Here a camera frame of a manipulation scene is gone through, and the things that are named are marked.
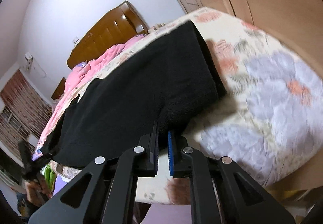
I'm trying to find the black pants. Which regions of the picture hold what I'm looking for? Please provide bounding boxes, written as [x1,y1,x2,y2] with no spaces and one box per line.
[41,21,226,169]

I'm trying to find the person's left hand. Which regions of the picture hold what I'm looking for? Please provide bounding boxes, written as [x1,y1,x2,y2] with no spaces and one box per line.
[25,173,51,207]

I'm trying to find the green package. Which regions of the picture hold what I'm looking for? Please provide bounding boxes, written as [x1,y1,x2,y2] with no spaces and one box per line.
[43,165,57,192]

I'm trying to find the red patterned curtain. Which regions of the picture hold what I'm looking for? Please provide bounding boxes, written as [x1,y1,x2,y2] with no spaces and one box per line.
[1,70,51,159]

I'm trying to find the floral cream quilt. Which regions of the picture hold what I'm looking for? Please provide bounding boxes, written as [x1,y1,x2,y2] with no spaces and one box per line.
[49,6,323,205]

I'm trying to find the wooden nightstand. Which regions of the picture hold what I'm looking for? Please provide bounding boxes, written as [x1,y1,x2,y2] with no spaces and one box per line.
[51,77,66,100]

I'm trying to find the pink blanket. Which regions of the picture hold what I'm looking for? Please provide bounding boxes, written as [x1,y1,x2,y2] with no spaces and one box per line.
[32,34,145,160]

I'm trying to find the white air conditioner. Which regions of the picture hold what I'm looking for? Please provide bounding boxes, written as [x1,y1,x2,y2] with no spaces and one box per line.
[24,52,33,72]

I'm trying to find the wooden headboard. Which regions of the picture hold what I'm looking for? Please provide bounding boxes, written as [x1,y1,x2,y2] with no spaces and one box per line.
[67,1,148,69]

